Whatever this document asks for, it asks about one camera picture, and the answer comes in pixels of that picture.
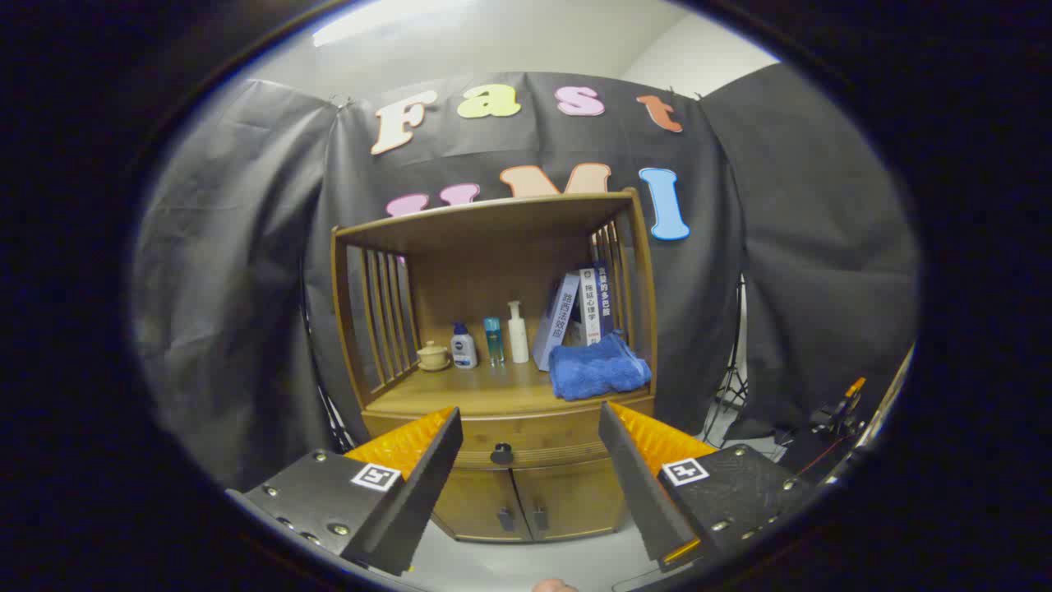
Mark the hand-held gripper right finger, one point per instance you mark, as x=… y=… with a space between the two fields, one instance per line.
x=637 y=485

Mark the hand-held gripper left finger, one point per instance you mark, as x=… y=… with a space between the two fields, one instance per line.
x=419 y=493

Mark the wooden drawer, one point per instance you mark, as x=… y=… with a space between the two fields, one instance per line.
x=542 y=436

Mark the wooden cabinet door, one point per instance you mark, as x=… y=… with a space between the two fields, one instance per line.
x=575 y=497
x=477 y=506

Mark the wooden countertop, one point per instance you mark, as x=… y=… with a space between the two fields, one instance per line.
x=493 y=386

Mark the wooden cabinet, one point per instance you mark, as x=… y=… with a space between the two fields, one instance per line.
x=485 y=271

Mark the blue towel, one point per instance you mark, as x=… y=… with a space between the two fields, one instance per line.
x=596 y=370

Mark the black light stand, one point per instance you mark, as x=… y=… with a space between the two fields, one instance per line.
x=726 y=395

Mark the beige lidded teacup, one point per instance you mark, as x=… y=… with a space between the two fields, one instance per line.
x=432 y=356

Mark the white bottle with blue cap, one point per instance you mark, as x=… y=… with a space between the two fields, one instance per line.
x=463 y=349

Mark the clear blue bottle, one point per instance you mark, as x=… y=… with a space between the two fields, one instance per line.
x=493 y=337

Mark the pale purple book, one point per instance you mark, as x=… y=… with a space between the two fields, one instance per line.
x=555 y=325

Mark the white pump bottle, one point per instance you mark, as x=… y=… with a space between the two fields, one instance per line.
x=519 y=337

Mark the white spine book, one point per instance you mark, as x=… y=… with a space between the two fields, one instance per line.
x=589 y=304

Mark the black and orange device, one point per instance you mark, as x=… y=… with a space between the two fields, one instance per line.
x=822 y=444

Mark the dark blue book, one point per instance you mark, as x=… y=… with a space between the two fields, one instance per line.
x=604 y=296

